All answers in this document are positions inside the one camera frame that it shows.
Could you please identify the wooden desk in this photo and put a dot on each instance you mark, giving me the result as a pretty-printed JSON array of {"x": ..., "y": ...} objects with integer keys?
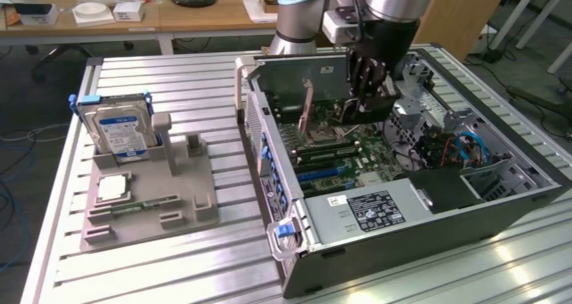
[
  {"x": 209, "y": 19},
  {"x": 53, "y": 31}
]

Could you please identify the grey drive cage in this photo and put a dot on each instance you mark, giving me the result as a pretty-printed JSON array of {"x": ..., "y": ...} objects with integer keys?
[{"x": 504, "y": 180}]

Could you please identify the blue expansion slot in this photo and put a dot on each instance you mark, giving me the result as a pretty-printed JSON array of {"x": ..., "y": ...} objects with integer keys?
[{"x": 321, "y": 173}]

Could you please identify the blue case latch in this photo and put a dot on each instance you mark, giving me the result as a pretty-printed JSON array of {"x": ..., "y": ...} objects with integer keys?
[{"x": 283, "y": 232}]

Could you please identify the silver disk bay cage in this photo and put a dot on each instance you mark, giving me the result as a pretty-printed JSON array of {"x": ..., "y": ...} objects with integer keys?
[{"x": 420, "y": 96}]

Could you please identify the black office chair base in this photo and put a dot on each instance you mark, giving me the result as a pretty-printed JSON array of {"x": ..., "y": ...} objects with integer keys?
[{"x": 49, "y": 59}]

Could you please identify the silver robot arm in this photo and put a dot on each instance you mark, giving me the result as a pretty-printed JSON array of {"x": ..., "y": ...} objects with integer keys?
[{"x": 299, "y": 2}]

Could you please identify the green motherboard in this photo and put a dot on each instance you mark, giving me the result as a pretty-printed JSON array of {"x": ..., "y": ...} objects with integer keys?
[{"x": 352, "y": 170}]

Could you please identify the silver CPU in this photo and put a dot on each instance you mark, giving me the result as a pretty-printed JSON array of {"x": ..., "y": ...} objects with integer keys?
[{"x": 111, "y": 187}]

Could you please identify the grey and black PC case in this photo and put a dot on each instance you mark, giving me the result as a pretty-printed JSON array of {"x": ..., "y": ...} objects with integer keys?
[{"x": 447, "y": 237}]

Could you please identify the CPU socket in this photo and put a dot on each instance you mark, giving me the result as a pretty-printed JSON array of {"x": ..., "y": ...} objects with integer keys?
[{"x": 324, "y": 137}]

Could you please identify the grey power supply unit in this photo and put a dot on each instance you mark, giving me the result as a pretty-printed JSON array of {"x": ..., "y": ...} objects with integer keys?
[{"x": 380, "y": 210}]

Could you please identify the white paper stack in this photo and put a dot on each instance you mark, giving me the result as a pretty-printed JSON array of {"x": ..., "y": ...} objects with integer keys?
[{"x": 259, "y": 12}]

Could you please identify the loose green RAM stick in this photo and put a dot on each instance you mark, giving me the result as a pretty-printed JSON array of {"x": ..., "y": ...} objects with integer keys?
[{"x": 143, "y": 205}]

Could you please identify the installed green RAM stick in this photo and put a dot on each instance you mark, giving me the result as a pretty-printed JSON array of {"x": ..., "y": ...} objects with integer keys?
[
  {"x": 324, "y": 147},
  {"x": 328, "y": 157}
]

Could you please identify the grey parts rack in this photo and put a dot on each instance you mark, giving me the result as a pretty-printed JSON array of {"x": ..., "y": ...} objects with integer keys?
[{"x": 179, "y": 197}]

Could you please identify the white labelled carton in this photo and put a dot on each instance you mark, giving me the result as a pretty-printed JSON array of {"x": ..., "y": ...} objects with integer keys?
[{"x": 128, "y": 12}]

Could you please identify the hard disk with blue caddy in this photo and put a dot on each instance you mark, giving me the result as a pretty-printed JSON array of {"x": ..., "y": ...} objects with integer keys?
[{"x": 117, "y": 133}]

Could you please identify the dark grey optical drive bay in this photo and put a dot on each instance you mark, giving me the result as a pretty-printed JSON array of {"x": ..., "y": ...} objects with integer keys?
[{"x": 291, "y": 79}]

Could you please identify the white metal table frame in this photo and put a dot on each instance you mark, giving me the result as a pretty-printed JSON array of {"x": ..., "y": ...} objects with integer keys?
[{"x": 527, "y": 12}]

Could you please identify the white round moulded part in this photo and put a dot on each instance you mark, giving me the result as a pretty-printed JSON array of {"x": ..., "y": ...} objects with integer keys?
[{"x": 93, "y": 14}]

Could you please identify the metal socket cover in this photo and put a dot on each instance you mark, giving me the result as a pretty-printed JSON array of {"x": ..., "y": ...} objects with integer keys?
[{"x": 305, "y": 110}]

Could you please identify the blue card retention clip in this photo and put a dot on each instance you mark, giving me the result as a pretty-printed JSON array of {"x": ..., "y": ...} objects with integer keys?
[
  {"x": 272, "y": 172},
  {"x": 267, "y": 156},
  {"x": 285, "y": 203},
  {"x": 280, "y": 190},
  {"x": 263, "y": 138}
]

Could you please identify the white box with dark lid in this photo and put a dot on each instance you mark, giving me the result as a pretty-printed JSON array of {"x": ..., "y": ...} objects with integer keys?
[{"x": 37, "y": 14}]

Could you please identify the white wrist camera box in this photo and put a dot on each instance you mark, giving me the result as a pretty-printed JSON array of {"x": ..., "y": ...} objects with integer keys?
[{"x": 335, "y": 26}]

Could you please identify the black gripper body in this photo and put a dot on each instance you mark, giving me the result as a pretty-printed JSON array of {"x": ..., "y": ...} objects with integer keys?
[{"x": 388, "y": 39}]

